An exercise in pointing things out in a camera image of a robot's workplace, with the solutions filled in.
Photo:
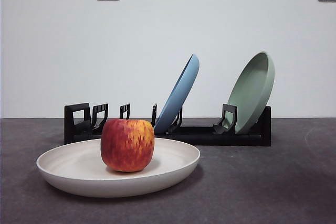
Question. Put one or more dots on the red yellow apple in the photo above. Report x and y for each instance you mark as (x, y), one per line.
(127, 145)

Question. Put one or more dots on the pale yellow plate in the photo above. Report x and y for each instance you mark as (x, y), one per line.
(78, 179)

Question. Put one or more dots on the blue plate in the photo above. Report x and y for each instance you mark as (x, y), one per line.
(179, 93)

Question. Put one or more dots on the black plate rack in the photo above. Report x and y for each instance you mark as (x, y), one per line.
(210, 137)

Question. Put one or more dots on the green plate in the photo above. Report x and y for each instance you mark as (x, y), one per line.
(251, 90)

